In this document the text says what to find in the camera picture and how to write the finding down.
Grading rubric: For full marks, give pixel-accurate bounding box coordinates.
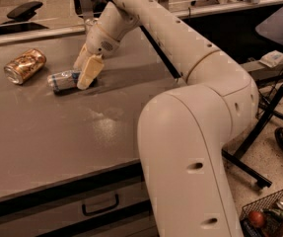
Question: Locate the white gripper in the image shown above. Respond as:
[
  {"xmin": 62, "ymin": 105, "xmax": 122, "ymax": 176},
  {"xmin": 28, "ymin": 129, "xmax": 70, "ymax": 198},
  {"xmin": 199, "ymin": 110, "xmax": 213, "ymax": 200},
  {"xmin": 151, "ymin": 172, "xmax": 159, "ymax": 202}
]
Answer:
[{"xmin": 73, "ymin": 25, "xmax": 120, "ymax": 90}]

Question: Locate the silver blue redbull can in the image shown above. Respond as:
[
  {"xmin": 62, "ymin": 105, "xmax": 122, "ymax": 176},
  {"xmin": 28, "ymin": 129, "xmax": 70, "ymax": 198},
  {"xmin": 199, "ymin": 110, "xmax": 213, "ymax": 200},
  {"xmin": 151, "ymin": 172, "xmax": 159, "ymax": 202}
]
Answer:
[{"xmin": 47, "ymin": 70, "xmax": 80, "ymax": 93}]

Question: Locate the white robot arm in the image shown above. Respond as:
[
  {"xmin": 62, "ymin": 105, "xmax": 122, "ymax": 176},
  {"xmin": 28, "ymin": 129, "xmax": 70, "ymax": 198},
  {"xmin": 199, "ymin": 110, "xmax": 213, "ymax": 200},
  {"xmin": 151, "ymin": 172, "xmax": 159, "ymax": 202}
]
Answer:
[{"xmin": 74, "ymin": 0, "xmax": 258, "ymax": 237}]

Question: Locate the white green upright can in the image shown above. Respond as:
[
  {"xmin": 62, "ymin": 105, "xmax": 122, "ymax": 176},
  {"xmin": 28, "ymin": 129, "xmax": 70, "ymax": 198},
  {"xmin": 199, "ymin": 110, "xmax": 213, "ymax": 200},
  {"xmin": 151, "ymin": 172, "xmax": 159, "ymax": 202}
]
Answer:
[{"xmin": 84, "ymin": 18, "xmax": 98, "ymax": 34}]

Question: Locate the orange soda can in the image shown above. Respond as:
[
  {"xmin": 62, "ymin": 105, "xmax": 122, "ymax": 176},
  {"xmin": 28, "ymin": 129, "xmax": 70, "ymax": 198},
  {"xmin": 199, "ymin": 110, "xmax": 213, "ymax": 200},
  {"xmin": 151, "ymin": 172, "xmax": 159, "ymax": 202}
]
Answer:
[{"xmin": 4, "ymin": 48, "xmax": 46, "ymax": 85}]

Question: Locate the grey drawer cabinet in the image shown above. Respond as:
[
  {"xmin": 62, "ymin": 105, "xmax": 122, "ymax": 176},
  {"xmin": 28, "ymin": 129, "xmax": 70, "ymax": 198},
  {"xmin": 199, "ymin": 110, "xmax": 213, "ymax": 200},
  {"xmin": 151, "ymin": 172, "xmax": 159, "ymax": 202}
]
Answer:
[{"xmin": 0, "ymin": 162, "xmax": 156, "ymax": 237}]

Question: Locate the white tissue pack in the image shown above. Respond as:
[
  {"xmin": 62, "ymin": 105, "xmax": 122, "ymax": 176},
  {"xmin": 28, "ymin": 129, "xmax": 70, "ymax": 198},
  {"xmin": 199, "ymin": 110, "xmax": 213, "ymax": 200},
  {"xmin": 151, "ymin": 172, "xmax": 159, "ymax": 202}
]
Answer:
[{"xmin": 259, "ymin": 50, "xmax": 283, "ymax": 68}]

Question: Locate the red apple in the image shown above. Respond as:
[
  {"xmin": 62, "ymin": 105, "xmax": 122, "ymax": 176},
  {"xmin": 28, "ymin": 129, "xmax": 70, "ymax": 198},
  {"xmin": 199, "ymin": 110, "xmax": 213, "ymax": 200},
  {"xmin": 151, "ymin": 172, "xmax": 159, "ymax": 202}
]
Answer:
[{"xmin": 248, "ymin": 210, "xmax": 265, "ymax": 228}]

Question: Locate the black drawer handle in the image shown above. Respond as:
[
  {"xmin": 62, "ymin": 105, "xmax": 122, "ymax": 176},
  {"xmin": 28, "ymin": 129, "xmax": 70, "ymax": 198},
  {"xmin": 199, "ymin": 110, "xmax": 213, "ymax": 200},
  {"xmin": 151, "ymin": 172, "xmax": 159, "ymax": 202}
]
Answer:
[{"xmin": 81, "ymin": 194, "xmax": 119, "ymax": 217}]

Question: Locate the black metal stand frame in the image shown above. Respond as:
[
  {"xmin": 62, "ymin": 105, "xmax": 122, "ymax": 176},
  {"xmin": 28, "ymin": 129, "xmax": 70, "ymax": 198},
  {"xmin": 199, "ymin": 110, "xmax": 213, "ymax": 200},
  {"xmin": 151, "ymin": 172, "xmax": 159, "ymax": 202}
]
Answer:
[{"xmin": 222, "ymin": 83, "xmax": 283, "ymax": 189}]

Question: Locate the black wire basket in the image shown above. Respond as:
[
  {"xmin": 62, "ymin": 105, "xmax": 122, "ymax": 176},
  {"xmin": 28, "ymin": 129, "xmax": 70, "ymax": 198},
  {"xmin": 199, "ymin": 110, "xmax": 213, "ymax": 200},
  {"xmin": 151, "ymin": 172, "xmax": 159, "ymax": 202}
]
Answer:
[{"xmin": 240, "ymin": 190, "xmax": 283, "ymax": 237}]

